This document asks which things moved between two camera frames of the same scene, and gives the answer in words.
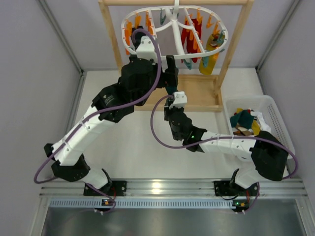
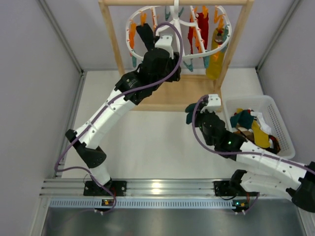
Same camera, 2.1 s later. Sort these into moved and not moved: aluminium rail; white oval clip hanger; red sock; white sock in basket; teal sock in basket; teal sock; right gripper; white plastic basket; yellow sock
Moved: red sock; teal sock; yellow sock; right gripper; white oval clip hanger
Not moved: teal sock in basket; white sock in basket; white plastic basket; aluminium rail
